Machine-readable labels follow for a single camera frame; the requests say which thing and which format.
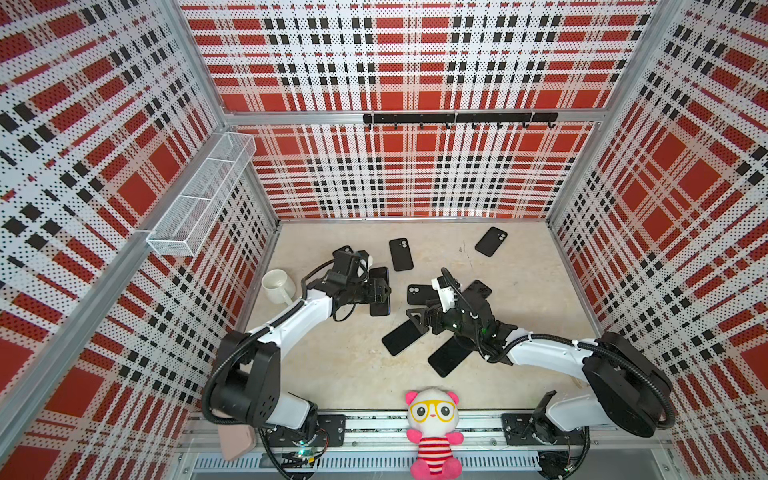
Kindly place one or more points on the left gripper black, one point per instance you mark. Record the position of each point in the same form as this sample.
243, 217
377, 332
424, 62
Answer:
369, 293

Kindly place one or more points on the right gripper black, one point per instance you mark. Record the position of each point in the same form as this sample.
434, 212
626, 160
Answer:
436, 311

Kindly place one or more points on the black phone case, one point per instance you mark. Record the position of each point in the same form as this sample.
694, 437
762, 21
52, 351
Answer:
491, 241
401, 254
421, 294
344, 249

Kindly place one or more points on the black phone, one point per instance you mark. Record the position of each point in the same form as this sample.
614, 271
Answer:
380, 304
403, 336
450, 355

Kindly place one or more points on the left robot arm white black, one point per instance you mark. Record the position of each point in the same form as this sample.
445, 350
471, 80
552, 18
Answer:
244, 387

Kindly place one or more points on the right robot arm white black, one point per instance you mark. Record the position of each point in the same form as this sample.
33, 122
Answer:
625, 389

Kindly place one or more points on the pink phone case at edge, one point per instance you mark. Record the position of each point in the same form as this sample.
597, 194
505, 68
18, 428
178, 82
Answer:
236, 440

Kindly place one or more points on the white mug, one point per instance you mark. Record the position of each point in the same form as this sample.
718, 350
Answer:
278, 287

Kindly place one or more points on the pink panda plush toy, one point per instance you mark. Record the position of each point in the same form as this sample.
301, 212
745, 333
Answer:
433, 417

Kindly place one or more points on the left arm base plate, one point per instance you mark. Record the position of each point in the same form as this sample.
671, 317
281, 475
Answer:
325, 430

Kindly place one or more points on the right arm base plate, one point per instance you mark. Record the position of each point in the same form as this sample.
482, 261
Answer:
522, 429

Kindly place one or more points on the white wire mesh basket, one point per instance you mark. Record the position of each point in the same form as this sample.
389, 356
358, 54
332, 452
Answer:
186, 224

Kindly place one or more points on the black wall hook rail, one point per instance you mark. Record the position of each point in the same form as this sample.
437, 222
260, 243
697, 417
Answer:
522, 118

